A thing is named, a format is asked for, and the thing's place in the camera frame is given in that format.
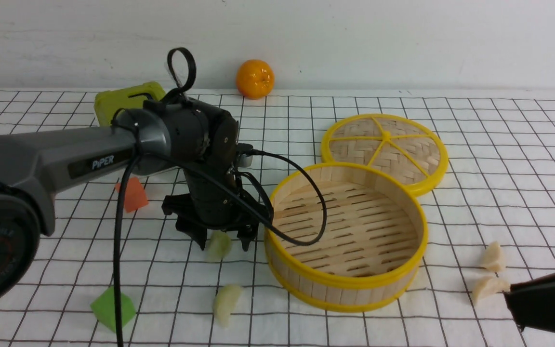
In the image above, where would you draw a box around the bamboo steamer tray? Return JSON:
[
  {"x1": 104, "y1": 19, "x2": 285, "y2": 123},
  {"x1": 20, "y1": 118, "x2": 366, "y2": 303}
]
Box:
[{"x1": 264, "y1": 163, "x2": 429, "y2": 313}]

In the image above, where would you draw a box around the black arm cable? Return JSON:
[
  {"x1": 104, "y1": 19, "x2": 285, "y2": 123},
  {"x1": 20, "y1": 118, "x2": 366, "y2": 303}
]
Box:
[{"x1": 112, "y1": 47, "x2": 328, "y2": 347}]

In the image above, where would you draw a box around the orange toy fruit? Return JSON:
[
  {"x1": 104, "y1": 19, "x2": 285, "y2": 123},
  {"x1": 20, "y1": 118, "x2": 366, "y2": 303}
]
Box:
[{"x1": 236, "y1": 59, "x2": 275, "y2": 100}]

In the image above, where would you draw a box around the bamboo steamer lid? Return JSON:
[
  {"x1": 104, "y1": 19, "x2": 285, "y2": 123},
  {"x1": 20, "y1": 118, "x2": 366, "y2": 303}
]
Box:
[{"x1": 321, "y1": 113, "x2": 449, "y2": 196}]

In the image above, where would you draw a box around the white plastic container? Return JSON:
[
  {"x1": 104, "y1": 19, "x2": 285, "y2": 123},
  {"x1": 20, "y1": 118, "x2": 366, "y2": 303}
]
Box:
[{"x1": 94, "y1": 81, "x2": 166, "y2": 127}]

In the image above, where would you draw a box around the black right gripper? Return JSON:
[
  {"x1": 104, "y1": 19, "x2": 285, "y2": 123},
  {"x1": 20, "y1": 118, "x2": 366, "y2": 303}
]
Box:
[{"x1": 503, "y1": 273, "x2": 555, "y2": 333}]

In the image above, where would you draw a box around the green foam cube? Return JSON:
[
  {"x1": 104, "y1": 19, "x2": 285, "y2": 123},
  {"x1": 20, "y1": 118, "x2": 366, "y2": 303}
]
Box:
[{"x1": 90, "y1": 286, "x2": 136, "y2": 333}]

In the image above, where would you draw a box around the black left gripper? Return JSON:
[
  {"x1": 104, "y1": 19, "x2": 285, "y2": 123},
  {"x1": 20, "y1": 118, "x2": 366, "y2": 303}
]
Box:
[{"x1": 161, "y1": 169, "x2": 271, "y2": 251}]

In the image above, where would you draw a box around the pale dumpling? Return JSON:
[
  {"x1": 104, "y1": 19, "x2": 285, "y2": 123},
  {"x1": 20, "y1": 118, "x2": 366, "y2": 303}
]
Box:
[
  {"x1": 206, "y1": 230, "x2": 233, "y2": 262},
  {"x1": 213, "y1": 284, "x2": 244, "y2": 329},
  {"x1": 480, "y1": 241, "x2": 506, "y2": 273},
  {"x1": 472, "y1": 277, "x2": 511, "y2": 306}
]

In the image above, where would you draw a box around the orange foam cube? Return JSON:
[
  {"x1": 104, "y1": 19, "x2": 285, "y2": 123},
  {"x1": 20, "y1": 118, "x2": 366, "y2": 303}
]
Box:
[{"x1": 123, "y1": 176, "x2": 148, "y2": 213}]

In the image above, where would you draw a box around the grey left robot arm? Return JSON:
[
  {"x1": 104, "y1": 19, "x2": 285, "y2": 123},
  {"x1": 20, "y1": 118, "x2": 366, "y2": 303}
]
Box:
[{"x1": 0, "y1": 97, "x2": 272, "y2": 297}]

